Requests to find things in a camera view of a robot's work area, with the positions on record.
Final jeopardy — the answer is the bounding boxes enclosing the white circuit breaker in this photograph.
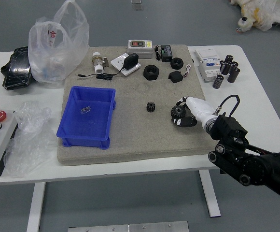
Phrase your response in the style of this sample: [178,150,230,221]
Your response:
[194,47,223,83]

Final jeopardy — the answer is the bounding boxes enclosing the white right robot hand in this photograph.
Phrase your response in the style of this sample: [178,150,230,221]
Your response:
[170,96,215,128]

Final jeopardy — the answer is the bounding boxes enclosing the metal floor socket cover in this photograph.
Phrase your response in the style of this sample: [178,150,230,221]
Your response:
[131,0,144,11]

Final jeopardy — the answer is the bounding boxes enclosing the small black nut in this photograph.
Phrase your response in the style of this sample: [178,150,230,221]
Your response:
[170,57,184,70]

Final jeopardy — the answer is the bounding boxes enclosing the brass valve with white fitting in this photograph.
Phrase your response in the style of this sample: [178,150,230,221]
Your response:
[91,51,111,74]

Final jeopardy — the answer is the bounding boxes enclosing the black power supply module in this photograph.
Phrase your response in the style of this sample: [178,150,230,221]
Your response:
[154,44,178,63]

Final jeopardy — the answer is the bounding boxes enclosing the grey-brown mat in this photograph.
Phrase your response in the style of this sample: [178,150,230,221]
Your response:
[56,44,214,166]

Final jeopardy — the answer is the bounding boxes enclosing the small black module with wires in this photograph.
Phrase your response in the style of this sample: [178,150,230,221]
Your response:
[168,64,192,84]

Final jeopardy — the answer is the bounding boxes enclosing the small black gear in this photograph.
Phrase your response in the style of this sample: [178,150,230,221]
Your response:
[145,101,156,113]

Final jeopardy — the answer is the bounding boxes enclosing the black plastic tray stack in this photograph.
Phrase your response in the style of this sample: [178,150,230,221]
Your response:
[0,46,36,91]

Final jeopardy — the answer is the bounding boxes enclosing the grey metal plate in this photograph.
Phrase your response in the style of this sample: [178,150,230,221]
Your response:
[67,220,189,232]

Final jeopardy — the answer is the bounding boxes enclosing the blue plastic bin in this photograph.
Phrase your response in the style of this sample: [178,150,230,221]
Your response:
[56,86,117,149]

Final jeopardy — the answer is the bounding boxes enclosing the small clear plastic piece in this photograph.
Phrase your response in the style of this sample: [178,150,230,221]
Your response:
[80,105,92,116]

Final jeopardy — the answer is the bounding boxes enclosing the plush toy in plastic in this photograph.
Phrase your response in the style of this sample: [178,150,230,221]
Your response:
[229,0,280,38]

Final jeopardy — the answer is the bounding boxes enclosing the white plastic shopping bag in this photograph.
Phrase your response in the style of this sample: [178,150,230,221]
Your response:
[28,0,90,88]

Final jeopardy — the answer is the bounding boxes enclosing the crumpled clear plastic bag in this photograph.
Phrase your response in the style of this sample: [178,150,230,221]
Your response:
[3,101,58,178]

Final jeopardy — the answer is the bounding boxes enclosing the big black hex nut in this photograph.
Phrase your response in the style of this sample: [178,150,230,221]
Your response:
[143,64,159,80]

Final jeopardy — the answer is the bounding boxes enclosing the white table leg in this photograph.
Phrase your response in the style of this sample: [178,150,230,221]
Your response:
[26,182,46,232]
[198,170,222,218]

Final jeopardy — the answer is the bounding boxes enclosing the big black gear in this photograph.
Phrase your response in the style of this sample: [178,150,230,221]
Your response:
[170,106,185,123]

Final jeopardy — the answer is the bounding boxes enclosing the black power adapter with cord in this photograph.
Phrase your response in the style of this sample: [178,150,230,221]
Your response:
[76,52,140,82]

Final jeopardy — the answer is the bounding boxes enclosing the grey switch box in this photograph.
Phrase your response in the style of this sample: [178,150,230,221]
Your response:
[126,39,154,59]

